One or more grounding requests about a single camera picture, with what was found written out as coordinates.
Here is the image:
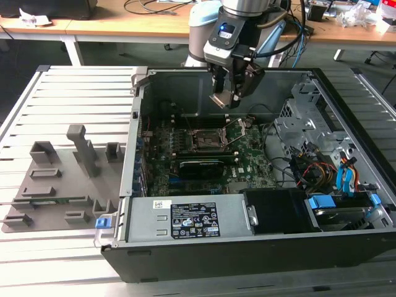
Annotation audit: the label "black RAM slot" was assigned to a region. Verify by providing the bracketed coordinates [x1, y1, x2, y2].
[170, 113, 230, 120]
[173, 153, 239, 160]
[174, 157, 240, 165]
[173, 150, 239, 156]
[170, 118, 230, 125]

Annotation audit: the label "large black device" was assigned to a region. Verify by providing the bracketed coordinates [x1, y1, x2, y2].
[0, 0, 97, 20]

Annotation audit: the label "wooden office desk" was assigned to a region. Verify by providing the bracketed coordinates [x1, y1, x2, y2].
[60, 4, 396, 67]
[0, 15, 84, 66]

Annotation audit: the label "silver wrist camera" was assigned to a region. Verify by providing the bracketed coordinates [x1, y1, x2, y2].
[203, 20, 241, 63]

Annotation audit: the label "silver CPU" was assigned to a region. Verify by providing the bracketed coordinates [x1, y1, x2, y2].
[209, 90, 233, 110]

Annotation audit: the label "metal socket cover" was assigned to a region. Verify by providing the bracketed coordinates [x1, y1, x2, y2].
[222, 118, 250, 147]

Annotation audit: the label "grey parts rack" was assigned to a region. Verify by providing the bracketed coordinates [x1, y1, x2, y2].
[1, 123, 127, 235]

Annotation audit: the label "CPU socket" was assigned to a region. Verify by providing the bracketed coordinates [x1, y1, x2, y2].
[190, 128, 228, 152]

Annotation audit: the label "small black box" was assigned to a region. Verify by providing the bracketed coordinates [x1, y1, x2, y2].
[309, 3, 329, 22]

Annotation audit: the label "grey power supply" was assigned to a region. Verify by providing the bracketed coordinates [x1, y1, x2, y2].
[117, 194, 259, 247]

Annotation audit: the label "blue data wire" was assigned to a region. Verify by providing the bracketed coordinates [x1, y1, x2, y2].
[336, 162, 347, 196]
[343, 157, 358, 199]

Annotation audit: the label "tall black box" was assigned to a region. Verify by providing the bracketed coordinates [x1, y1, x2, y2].
[278, 0, 292, 24]

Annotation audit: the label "silver metal drive cage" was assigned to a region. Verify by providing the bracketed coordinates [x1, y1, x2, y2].
[273, 72, 361, 161]

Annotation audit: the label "black camera cable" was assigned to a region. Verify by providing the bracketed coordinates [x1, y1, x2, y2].
[231, 0, 309, 62]

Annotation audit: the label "black PC case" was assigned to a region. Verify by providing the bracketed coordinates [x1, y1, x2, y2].
[94, 66, 396, 284]

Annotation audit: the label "black graphics card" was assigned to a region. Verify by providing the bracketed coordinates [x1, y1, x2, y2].
[178, 158, 226, 181]

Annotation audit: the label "green RAM stick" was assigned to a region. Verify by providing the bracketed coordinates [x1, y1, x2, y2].
[29, 199, 72, 207]

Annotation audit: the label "clear plastic bags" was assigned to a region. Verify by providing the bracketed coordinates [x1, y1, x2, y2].
[337, 2, 380, 29]

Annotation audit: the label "grey chipset heatsink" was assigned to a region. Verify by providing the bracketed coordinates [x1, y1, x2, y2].
[228, 181, 249, 195]

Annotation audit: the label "crumpled white paper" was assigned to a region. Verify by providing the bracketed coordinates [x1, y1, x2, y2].
[17, 7, 53, 26]

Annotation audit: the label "black plastic shroud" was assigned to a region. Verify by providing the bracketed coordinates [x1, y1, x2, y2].
[242, 187, 312, 235]

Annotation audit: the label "orange yellow power wires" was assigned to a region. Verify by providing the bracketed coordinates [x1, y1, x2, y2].
[299, 161, 340, 188]

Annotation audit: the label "blue disk carrier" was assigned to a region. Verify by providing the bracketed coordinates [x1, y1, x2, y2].
[308, 192, 384, 217]

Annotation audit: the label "red white carton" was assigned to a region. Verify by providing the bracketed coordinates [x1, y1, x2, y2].
[376, 0, 396, 34]

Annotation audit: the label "silver hard disk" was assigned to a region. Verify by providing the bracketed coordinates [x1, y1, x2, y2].
[314, 206, 372, 232]

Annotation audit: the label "white power strip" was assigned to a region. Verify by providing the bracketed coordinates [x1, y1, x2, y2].
[268, 49, 286, 68]

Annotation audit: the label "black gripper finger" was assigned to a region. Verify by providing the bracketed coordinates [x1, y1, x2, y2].
[231, 66, 265, 108]
[213, 66, 228, 95]

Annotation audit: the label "green motherboard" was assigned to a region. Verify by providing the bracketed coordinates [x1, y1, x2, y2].
[137, 119, 279, 197]

